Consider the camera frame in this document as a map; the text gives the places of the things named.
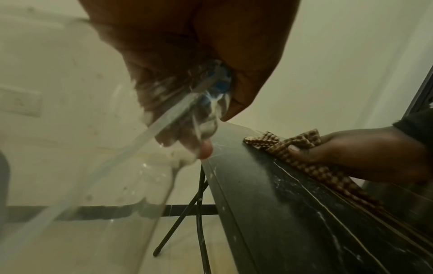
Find black marble table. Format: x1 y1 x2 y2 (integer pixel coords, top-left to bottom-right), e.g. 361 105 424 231
152 121 433 274

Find person's left hand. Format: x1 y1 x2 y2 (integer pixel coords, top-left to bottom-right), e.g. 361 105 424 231
77 0 302 160

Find person's right hand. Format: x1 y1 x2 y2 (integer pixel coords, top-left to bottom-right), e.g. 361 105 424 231
287 125 430 186

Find blue spray bottle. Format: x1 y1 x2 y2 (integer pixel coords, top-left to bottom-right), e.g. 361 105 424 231
0 10 235 274

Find brown checkered cloth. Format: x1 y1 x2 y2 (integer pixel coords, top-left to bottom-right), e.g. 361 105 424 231
243 129 383 209

